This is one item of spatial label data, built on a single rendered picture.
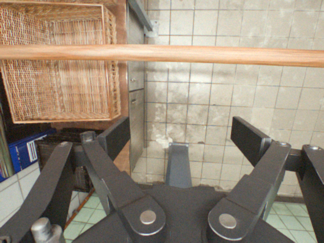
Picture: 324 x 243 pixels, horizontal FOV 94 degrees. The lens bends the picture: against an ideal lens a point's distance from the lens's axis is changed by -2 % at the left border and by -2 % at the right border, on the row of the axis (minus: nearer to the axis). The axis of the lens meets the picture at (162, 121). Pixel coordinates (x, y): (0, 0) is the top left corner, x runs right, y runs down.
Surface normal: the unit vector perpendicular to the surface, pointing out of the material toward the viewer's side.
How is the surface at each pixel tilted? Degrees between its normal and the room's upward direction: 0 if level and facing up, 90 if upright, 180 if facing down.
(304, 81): 0
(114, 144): 91
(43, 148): 0
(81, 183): 0
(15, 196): 90
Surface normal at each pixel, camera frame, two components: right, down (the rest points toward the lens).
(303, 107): -0.11, 0.25
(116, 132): 1.00, 0.00
